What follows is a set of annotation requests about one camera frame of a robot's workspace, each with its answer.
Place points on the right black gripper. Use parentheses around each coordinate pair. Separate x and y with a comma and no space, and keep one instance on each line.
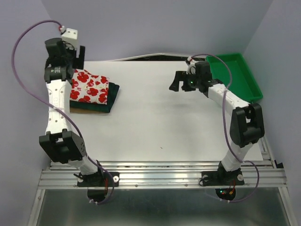
(180,76)

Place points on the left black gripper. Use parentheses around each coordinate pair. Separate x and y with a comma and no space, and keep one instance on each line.
(79,62)

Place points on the red poppy floral skirt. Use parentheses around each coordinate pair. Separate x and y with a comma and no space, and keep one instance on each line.
(89,88)

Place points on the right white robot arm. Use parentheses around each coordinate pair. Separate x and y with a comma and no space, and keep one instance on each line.
(246,123)

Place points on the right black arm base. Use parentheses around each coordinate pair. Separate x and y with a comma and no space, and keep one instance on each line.
(225,181)

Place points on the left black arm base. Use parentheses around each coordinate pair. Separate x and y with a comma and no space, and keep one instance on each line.
(105,183)

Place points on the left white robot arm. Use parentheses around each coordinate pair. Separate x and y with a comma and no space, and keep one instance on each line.
(60,142)

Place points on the dark green plaid skirt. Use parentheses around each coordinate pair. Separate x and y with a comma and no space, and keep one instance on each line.
(99,108)

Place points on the brown cardboard sheet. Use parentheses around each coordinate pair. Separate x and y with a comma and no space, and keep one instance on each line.
(84,111)

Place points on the green plastic bin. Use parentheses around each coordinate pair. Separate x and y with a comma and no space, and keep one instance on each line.
(243,84)

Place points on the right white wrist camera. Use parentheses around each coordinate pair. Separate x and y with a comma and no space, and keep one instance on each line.
(191,65)

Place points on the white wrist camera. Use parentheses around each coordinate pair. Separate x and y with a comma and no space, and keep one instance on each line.
(191,65)
(69,37)

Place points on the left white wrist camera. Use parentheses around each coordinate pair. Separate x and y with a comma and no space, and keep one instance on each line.
(69,37)

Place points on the aluminium mounting rail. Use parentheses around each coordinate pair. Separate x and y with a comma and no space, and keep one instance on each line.
(155,175)

